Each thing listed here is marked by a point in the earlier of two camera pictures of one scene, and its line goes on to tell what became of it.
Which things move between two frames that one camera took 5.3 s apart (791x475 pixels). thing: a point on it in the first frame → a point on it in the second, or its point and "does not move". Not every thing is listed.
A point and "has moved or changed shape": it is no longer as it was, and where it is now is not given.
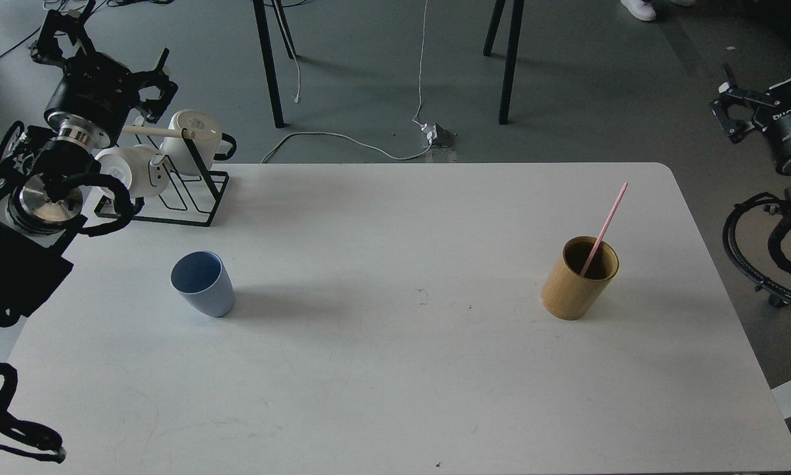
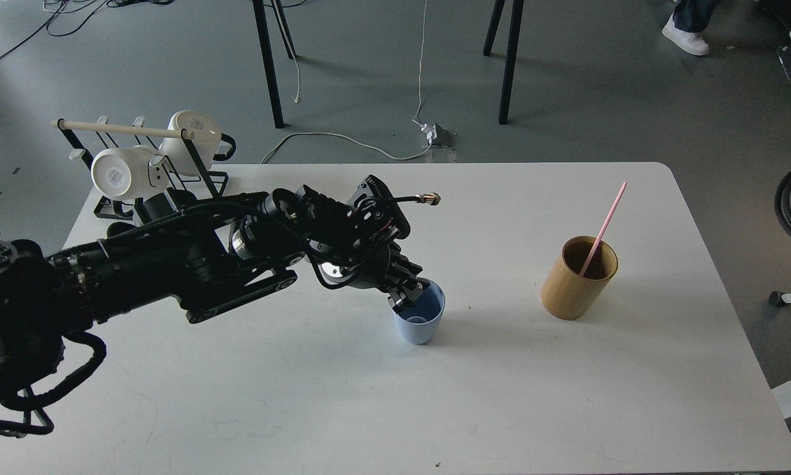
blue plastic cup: (202, 278) has moved or changed shape
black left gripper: (95, 87) → (355, 247)
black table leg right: (516, 17) does not move
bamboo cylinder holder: (567, 295) does not move
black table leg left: (281, 20) does not move
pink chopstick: (604, 229) does not move
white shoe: (644, 11) → (691, 42)
